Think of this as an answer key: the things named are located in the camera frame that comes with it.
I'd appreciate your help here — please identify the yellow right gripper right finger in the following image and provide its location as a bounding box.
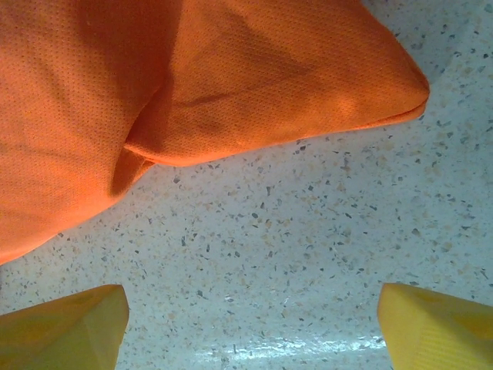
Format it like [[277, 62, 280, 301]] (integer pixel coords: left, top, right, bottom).
[[377, 283, 493, 370]]

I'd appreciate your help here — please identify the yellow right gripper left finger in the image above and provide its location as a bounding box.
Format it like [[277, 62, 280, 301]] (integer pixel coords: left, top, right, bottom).
[[0, 284, 130, 370]]

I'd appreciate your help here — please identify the orange t-shirt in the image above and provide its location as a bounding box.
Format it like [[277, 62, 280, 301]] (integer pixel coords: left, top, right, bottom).
[[0, 0, 431, 266]]

